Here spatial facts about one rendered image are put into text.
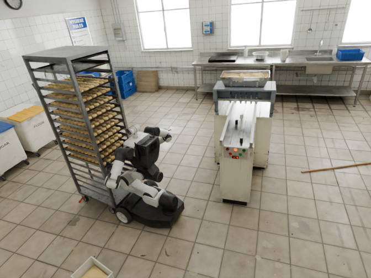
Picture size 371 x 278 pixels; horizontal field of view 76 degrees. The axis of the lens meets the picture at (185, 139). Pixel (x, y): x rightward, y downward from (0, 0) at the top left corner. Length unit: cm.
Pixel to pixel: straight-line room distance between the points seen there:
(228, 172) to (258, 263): 90
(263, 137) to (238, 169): 73
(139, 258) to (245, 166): 139
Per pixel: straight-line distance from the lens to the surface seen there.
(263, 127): 310
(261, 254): 261
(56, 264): 294
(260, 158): 334
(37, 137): 475
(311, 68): 557
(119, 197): 307
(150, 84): 674
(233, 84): 297
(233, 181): 271
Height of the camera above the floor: 214
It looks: 30 degrees down
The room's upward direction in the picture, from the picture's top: 5 degrees counter-clockwise
